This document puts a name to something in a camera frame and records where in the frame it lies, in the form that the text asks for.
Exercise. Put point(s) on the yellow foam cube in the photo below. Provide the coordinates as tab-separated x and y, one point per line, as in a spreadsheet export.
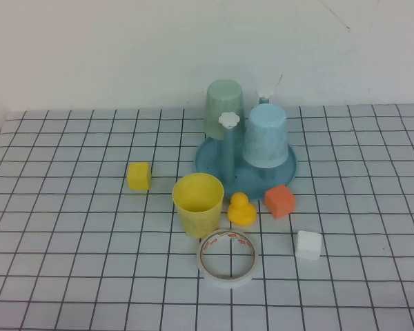
138	176

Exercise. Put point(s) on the green plastic cup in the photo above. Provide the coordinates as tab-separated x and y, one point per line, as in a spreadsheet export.
221	103

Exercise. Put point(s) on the yellow rubber duck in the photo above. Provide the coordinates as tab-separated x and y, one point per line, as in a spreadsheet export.
241	213

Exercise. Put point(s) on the yellow plastic cup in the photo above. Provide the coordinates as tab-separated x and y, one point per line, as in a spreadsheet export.
198	217

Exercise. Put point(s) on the white tape roll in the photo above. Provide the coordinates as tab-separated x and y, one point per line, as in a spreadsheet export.
227	281

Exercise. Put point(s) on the white foam cube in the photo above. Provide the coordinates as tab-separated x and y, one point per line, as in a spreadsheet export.
308	245

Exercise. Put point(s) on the blue cup stand with pegs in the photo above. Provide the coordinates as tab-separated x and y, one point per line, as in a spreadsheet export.
214	162

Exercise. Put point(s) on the orange foam cube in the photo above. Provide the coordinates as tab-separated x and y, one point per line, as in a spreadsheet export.
279	201

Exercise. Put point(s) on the light blue plastic cup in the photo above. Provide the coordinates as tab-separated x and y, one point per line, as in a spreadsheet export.
265	138

